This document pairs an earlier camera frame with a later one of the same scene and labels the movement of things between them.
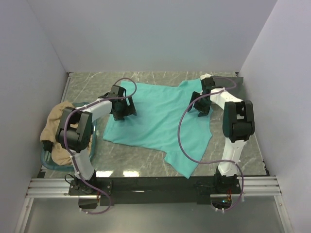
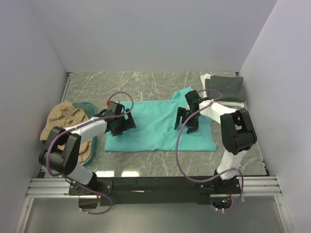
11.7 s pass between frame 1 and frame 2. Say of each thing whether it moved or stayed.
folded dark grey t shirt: stayed
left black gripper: moved
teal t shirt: moved
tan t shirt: stayed
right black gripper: moved
